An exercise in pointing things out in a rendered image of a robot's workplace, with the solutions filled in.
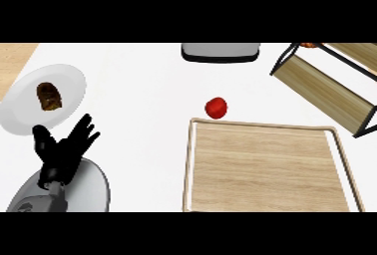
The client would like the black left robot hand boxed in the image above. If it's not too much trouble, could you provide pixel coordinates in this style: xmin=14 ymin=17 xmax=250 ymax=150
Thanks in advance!
xmin=31 ymin=113 xmax=102 ymax=191

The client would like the brown croissant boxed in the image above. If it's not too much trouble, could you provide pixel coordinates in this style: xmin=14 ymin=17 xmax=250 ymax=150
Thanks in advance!
xmin=36 ymin=82 xmax=64 ymax=113

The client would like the pale wooden tray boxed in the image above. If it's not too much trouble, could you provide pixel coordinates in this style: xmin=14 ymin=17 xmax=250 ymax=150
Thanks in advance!
xmin=182 ymin=117 xmax=367 ymax=213

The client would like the white round plate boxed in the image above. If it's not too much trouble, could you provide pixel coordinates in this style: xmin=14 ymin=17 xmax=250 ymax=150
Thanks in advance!
xmin=0 ymin=63 xmax=89 ymax=136

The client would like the red tomato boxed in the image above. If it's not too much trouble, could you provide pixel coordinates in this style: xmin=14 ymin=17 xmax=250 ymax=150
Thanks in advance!
xmin=203 ymin=97 xmax=230 ymax=121

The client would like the grey and black appliance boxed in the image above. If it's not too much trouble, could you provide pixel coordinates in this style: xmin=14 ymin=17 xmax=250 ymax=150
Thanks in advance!
xmin=181 ymin=42 xmax=262 ymax=64

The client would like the wooden tiered shelf black frame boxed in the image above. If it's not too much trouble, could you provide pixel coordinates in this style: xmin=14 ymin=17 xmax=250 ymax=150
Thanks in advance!
xmin=268 ymin=42 xmax=377 ymax=139

